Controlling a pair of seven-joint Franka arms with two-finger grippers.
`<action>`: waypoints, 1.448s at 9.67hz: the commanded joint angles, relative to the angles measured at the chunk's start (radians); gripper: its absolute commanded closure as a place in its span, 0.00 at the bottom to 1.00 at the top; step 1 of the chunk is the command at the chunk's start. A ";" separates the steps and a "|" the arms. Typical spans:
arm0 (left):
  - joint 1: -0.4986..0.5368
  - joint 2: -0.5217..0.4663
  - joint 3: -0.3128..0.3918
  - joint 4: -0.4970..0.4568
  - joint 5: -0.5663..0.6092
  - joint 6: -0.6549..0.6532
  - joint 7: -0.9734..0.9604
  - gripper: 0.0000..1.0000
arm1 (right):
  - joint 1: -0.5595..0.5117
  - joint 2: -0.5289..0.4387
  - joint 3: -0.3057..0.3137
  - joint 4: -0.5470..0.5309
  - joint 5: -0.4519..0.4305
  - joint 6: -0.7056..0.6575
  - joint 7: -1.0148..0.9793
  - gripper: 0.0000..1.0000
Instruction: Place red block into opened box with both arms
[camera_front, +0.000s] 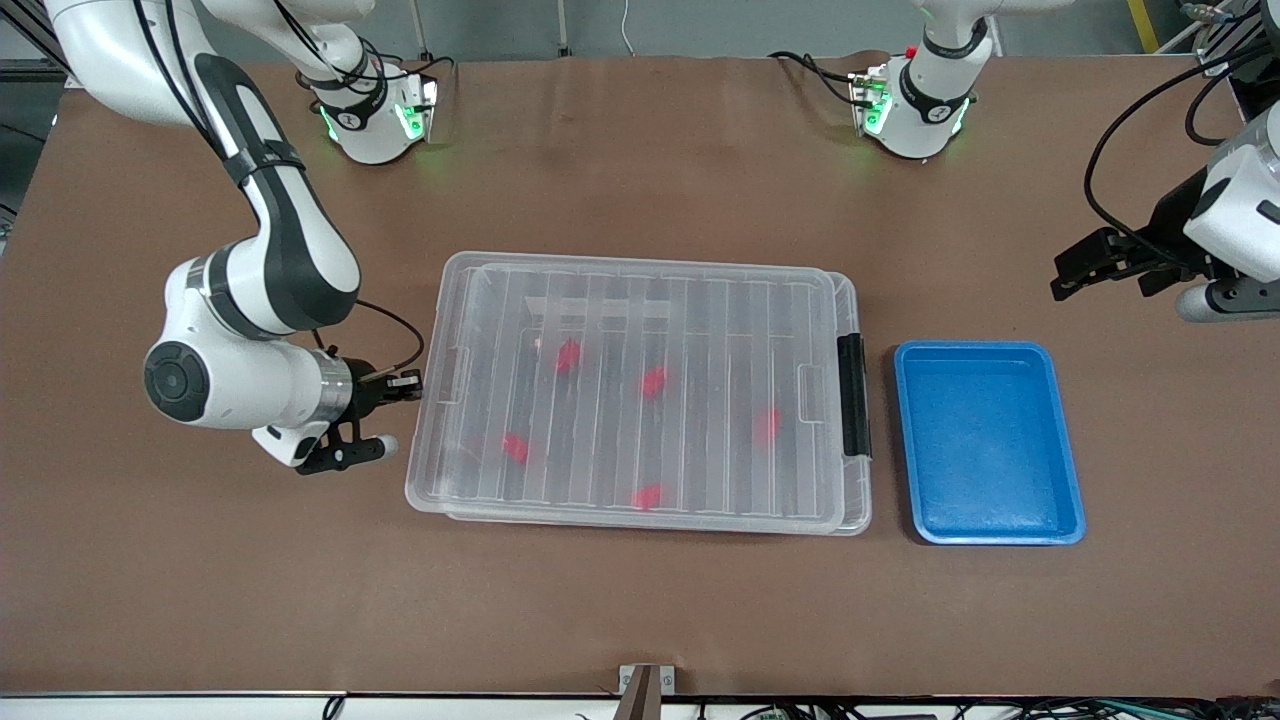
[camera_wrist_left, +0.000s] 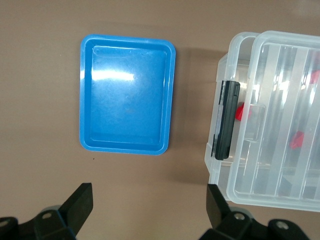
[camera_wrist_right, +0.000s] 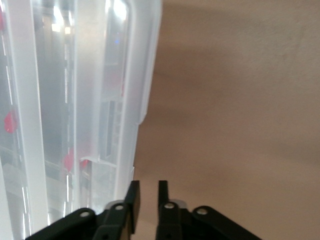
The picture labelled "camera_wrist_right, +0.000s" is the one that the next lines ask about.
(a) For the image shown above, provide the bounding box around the clear plastic storage box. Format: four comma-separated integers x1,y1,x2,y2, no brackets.
0,0,126,240

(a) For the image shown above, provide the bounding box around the clear ribbed plastic lid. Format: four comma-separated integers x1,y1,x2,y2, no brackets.
0,0,163,240

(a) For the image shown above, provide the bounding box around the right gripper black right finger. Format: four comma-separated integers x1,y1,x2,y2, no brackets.
154,179,185,240

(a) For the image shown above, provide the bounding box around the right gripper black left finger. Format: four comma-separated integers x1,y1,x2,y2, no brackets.
93,180,141,240

